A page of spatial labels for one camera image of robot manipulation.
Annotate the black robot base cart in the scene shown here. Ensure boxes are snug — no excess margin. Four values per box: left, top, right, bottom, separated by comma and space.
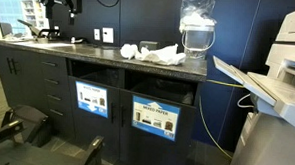
0, 103, 106, 165

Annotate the white cable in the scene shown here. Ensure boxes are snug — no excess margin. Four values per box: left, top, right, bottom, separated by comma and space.
236, 92, 256, 110

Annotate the black cabinet door handle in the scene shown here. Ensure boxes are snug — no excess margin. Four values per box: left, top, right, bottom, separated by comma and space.
6, 56, 13, 76
11, 58, 19, 76

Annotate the white power adapter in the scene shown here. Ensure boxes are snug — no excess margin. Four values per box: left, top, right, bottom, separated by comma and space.
70, 36, 87, 45

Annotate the yellow cable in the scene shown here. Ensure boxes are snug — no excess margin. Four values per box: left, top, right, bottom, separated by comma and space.
195, 79, 246, 161

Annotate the dark cabinet with granite counter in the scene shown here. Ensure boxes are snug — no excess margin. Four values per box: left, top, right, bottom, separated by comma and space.
0, 39, 209, 165

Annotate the metal drawer handle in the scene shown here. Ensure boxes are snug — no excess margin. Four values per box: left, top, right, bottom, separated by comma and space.
41, 61, 58, 69
44, 78, 61, 86
47, 94, 63, 102
49, 108, 65, 117

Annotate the small black box device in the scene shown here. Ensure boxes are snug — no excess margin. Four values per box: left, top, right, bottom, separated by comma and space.
138, 40, 161, 54

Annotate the mixed paper sign up arrow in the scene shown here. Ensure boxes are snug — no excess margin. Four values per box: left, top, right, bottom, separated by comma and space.
130, 95, 182, 142

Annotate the white shelf unit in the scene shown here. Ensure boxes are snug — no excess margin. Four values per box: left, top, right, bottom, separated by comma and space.
19, 0, 47, 29

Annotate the clear plastic bucket with handle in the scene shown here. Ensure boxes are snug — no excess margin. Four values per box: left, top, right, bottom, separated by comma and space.
180, 23, 217, 60

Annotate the flat white paper sheet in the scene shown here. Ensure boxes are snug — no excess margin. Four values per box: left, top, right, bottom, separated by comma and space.
8, 39, 77, 51

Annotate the mixed paper sign down arrow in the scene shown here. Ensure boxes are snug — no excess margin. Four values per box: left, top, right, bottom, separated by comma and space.
73, 80, 110, 119

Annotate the large grey office printer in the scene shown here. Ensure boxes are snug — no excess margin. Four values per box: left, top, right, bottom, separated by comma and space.
207, 0, 295, 165

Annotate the large white wall outlet plate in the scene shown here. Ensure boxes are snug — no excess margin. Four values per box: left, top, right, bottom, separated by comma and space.
101, 26, 115, 44

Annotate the grey tape roll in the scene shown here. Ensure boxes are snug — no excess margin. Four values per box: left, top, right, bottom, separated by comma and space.
35, 37, 50, 44

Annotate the small crumpled white paper ball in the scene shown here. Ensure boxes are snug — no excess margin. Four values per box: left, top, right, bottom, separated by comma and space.
118, 42, 139, 61

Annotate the large white paper sheet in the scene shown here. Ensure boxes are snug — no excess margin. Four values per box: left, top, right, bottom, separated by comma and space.
147, 42, 188, 67

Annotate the black desktop hole punch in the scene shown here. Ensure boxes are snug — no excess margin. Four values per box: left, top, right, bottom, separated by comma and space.
16, 19, 61, 45

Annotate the small white wall plate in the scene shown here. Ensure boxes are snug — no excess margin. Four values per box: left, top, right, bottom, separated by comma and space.
93, 28, 101, 41

